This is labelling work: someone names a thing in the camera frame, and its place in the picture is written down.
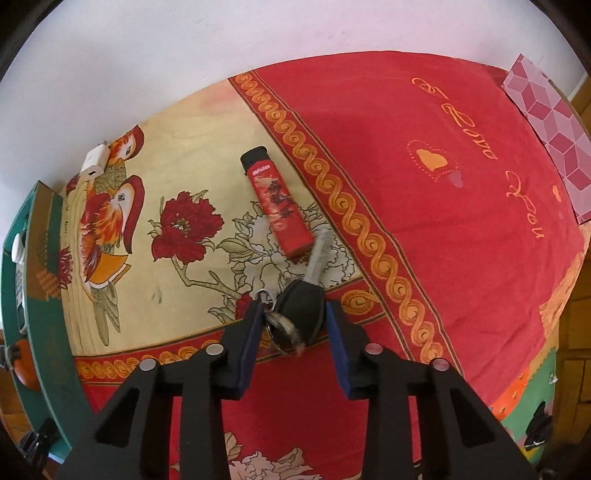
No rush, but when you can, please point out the orange monkey alarm clock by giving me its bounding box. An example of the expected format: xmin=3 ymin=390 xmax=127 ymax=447
xmin=1 ymin=339 xmax=41 ymax=392

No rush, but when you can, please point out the white USB charger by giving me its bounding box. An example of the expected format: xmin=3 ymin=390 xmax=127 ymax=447
xmin=79 ymin=141 xmax=110 ymax=181

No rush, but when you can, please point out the black car key with ring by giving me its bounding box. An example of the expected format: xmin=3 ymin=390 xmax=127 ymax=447
xmin=253 ymin=229 xmax=334 ymax=355

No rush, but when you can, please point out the pink geometric patterned box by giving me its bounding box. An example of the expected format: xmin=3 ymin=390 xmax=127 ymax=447
xmin=502 ymin=55 xmax=591 ymax=224

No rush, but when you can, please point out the white earbuds case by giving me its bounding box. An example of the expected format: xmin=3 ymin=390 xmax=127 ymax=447
xmin=11 ymin=232 xmax=26 ymax=265

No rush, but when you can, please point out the white air conditioner remote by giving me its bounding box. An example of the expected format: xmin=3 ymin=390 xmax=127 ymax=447
xmin=15 ymin=264 xmax=27 ymax=336

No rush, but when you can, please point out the red lighter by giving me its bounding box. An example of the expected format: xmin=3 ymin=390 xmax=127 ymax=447
xmin=240 ymin=146 xmax=314 ymax=259

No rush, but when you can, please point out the teal cardboard tray box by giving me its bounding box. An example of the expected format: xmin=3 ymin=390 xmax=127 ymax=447
xmin=1 ymin=182 xmax=93 ymax=462

